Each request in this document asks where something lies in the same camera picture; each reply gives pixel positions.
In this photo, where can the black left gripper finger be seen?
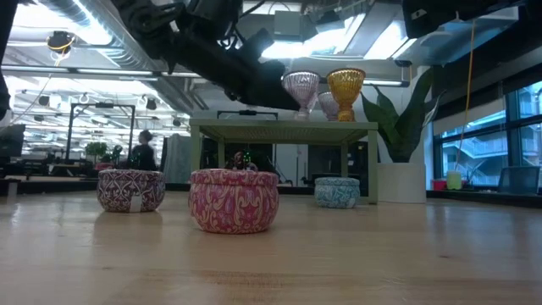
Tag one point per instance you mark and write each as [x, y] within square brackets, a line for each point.
[275, 96]

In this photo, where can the pink glass candle holder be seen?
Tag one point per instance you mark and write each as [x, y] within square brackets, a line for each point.
[301, 89]

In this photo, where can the clear glass candle holder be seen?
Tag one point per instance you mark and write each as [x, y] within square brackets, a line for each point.
[328, 107]

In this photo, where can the amber glass candle holder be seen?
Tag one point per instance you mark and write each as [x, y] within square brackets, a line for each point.
[346, 89]

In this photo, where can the blue patterned candle tin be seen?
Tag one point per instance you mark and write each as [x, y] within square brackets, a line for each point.
[336, 192]

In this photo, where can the pink patterned candle tin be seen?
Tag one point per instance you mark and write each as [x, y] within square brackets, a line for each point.
[233, 203]

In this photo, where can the purple patterned candle tin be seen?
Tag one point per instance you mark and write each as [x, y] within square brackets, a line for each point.
[123, 190]

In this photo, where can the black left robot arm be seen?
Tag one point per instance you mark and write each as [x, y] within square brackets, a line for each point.
[190, 46]

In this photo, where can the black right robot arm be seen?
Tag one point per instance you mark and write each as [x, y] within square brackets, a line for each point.
[444, 17]

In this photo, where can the green perforated metal shelf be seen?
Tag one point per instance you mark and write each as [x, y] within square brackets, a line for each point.
[275, 131]

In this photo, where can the person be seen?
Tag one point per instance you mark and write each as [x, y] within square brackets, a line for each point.
[144, 156]
[239, 162]

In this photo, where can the grey fabric panel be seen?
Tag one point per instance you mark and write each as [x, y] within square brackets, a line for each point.
[177, 159]

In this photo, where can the green leafy plant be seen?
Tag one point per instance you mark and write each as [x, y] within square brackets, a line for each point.
[402, 127]

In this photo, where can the white plant pot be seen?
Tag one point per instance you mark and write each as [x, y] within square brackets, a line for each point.
[402, 182]

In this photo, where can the small potted plant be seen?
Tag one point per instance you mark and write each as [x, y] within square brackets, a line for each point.
[96, 149]

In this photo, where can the red container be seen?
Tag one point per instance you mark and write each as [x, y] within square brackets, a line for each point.
[439, 185]

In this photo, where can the black round ceiling device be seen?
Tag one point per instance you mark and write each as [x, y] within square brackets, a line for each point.
[61, 42]

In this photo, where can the yellow-green container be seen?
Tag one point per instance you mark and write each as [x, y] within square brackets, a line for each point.
[454, 180]

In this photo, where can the black monitor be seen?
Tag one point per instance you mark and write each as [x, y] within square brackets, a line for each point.
[10, 142]

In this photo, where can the black metal gantry frame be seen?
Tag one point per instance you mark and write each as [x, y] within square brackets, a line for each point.
[71, 127]

